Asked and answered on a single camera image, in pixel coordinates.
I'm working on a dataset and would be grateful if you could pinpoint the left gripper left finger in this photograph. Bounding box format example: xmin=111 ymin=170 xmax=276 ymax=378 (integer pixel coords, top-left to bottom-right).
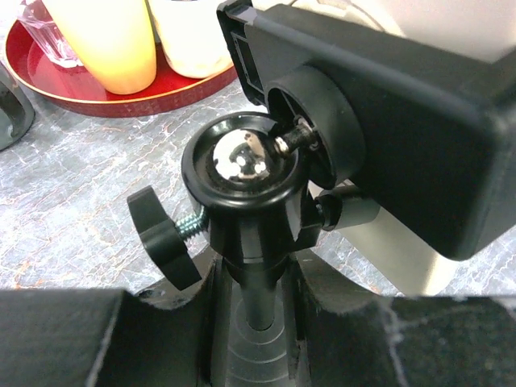
xmin=1 ymin=249 xmax=231 ymax=386

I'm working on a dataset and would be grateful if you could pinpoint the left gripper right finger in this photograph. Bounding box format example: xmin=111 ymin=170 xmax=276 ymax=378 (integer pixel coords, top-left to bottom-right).
xmin=281 ymin=250 xmax=515 ymax=386

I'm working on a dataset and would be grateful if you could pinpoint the cream case phone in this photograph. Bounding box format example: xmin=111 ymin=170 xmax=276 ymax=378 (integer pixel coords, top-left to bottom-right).
xmin=252 ymin=1 xmax=515 ymax=295

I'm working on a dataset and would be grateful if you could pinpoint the black phone stand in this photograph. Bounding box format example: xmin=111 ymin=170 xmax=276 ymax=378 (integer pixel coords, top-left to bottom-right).
xmin=127 ymin=0 xmax=516 ymax=387

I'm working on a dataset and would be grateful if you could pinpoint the dark green mug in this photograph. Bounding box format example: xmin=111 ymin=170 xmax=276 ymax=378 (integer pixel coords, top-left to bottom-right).
xmin=0 ymin=64 xmax=35 ymax=150

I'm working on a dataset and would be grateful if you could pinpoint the red round tray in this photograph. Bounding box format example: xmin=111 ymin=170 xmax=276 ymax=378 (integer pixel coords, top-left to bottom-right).
xmin=5 ymin=19 xmax=239 ymax=119

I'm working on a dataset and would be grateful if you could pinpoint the pale yellow cup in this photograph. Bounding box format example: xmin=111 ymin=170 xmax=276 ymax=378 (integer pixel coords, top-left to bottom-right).
xmin=44 ymin=0 xmax=156 ymax=95

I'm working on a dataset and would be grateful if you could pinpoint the clear glass cup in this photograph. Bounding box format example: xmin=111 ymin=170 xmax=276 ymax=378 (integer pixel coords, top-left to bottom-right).
xmin=17 ymin=0 xmax=83 ymax=69

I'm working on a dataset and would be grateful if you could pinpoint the beige ceramic cup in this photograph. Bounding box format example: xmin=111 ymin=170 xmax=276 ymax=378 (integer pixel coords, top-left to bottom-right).
xmin=148 ymin=1 xmax=232 ymax=79

